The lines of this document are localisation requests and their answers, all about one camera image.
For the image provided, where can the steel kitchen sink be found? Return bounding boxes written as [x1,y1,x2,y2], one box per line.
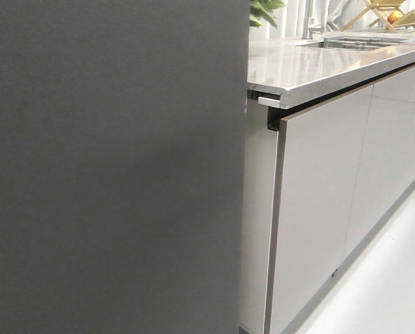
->
[298,35,415,51]

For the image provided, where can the wooden dish rack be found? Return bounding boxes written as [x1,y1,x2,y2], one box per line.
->
[341,0,415,33]

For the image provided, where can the grey kitchen cabinet run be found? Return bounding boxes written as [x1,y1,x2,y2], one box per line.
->
[239,65,415,333]

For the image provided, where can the grey stone countertop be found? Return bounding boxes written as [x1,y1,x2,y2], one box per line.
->
[247,31,415,109]

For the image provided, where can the green plant leaves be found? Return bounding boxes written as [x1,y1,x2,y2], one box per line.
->
[249,0,286,28]

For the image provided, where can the orange fruit on rack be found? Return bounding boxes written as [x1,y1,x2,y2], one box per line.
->
[387,10,404,24]

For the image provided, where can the steel sink faucet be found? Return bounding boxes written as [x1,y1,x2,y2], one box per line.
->
[302,0,329,40]

